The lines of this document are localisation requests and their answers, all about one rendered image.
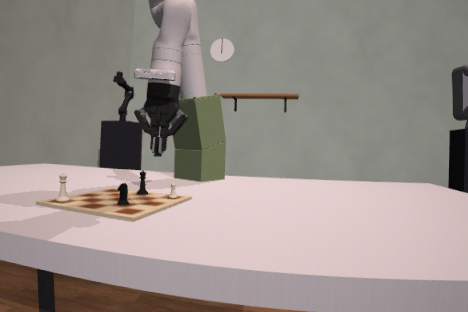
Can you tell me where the white pawn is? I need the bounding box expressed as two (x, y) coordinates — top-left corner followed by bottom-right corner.
(168, 183), (177, 198)

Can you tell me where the wooden chessboard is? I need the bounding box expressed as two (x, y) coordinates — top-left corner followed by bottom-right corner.
(36, 188), (192, 222)

